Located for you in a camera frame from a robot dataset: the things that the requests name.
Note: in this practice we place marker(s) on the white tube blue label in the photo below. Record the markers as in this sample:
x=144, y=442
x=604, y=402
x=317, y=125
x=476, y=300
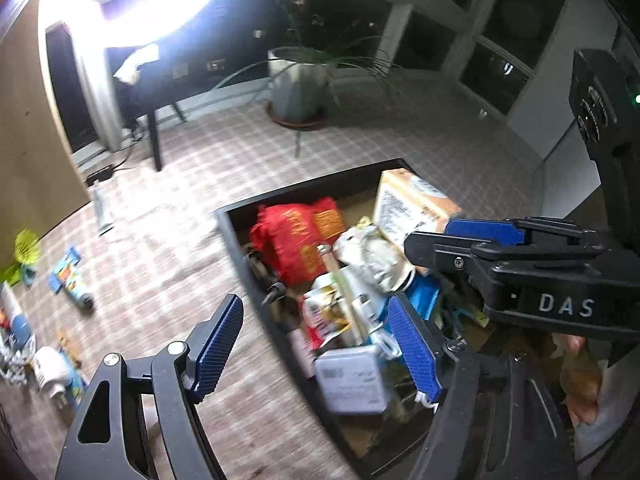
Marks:
x=15, y=320

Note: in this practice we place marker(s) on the blue printed packet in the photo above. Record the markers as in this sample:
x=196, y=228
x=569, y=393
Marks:
x=75, y=385

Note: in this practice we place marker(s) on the grey square box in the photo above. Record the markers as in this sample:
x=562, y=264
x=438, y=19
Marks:
x=350, y=380

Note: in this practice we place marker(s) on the person's right hand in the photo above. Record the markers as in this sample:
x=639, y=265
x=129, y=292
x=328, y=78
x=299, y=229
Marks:
x=580, y=385

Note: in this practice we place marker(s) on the black power adapter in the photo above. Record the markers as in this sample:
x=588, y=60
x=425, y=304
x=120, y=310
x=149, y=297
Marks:
x=100, y=175

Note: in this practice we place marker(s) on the green leafy plant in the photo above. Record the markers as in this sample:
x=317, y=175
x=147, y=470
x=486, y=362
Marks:
x=310, y=52

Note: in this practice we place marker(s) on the blue cartoon tube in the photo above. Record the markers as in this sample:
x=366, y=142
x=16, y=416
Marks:
x=67, y=272

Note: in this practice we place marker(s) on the yellow shuttlecock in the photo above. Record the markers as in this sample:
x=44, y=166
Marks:
x=25, y=247

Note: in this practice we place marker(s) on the beige wooden cabinet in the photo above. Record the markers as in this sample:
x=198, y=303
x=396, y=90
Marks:
x=30, y=135

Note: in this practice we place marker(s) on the black storage box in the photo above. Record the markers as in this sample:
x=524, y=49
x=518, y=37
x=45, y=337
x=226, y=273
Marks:
x=235, y=230

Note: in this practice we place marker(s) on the black table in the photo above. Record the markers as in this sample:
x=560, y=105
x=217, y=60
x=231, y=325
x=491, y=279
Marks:
x=155, y=135

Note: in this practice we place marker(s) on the clear plastic bag clutter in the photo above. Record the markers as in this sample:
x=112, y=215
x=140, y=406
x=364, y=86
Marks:
x=15, y=367

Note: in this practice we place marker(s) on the white plastic bag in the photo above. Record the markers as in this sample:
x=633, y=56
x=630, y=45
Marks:
x=370, y=255

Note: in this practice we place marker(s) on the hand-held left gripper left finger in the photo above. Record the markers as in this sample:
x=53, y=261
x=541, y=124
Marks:
x=220, y=345

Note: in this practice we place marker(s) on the orange wipes pack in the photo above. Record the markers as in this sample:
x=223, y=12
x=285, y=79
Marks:
x=400, y=205

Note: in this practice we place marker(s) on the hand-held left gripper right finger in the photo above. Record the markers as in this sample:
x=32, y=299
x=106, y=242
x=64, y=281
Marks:
x=415, y=355

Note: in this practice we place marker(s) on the white charger plug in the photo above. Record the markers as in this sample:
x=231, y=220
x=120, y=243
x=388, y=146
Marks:
x=50, y=367

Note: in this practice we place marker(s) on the person's right forearm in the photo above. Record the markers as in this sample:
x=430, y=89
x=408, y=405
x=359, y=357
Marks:
x=615, y=410

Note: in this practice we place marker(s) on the red cloth bag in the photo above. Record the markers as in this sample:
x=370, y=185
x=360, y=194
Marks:
x=290, y=240

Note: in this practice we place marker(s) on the grey plant pot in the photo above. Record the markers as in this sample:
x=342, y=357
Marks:
x=297, y=90

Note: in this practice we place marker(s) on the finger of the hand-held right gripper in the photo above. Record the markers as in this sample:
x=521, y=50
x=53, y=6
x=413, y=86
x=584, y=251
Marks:
x=485, y=232
x=440, y=252

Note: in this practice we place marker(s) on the white window frame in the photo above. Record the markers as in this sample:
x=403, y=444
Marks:
x=400, y=25

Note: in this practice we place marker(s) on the plaid carpet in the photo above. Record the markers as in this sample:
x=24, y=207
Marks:
x=200, y=170

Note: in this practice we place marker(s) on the blue flat item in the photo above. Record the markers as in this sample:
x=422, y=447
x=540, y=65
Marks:
x=425, y=297

